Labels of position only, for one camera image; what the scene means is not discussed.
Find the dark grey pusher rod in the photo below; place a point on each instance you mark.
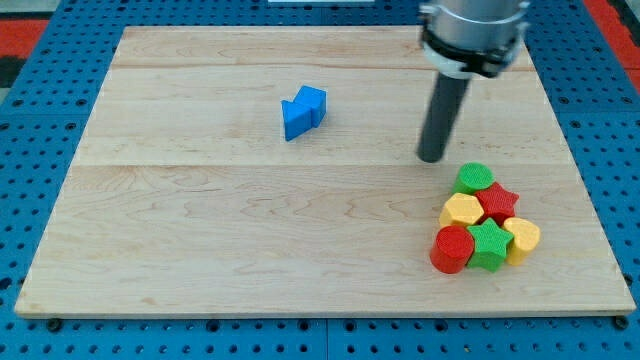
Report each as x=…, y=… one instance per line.
x=446, y=100

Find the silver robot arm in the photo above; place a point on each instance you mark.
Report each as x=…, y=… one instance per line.
x=464, y=38

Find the blue cube block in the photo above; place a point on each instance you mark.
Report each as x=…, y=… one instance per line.
x=316, y=100

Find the green cylinder block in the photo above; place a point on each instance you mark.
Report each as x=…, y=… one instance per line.
x=472, y=177

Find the yellow hexagon block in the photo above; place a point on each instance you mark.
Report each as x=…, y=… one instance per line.
x=461, y=210

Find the red star block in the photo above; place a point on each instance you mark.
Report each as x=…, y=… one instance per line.
x=497, y=202

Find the red cylinder block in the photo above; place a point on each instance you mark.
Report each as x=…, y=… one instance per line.
x=451, y=250

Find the blue triangle block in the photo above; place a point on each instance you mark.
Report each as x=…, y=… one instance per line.
x=297, y=119

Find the green star block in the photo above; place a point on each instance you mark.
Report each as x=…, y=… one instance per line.
x=490, y=245

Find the yellow heart block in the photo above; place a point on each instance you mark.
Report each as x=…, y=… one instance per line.
x=526, y=237

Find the light wooden board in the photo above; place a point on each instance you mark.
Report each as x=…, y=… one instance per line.
x=184, y=200

